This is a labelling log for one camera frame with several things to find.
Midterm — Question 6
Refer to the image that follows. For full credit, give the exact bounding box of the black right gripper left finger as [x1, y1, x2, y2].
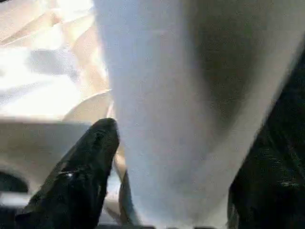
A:
[14, 118, 120, 229]

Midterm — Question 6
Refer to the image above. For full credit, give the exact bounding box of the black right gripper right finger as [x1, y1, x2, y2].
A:
[227, 138, 305, 229]

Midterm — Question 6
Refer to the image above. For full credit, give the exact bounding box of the white plastic table top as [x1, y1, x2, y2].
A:
[0, 0, 128, 226]

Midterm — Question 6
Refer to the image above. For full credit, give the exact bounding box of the white plastic table leg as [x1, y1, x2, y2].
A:
[92, 0, 305, 228]

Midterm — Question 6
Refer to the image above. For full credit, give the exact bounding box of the black work mat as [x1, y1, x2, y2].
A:
[0, 57, 305, 229]

